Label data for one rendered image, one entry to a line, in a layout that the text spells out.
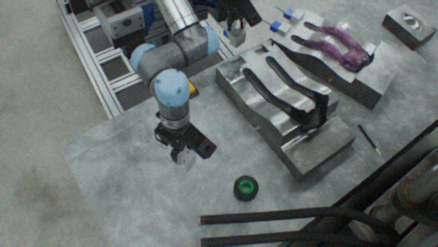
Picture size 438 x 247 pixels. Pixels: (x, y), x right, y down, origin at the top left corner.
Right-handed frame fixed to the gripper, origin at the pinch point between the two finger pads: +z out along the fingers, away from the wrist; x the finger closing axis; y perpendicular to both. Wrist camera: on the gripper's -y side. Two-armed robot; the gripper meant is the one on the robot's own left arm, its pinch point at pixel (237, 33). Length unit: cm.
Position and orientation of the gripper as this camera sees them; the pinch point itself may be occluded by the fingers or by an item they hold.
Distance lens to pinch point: 143.6
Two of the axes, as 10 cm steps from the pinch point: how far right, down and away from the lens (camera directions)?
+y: -6.9, -6.3, 3.4
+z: -0.4, 5.1, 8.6
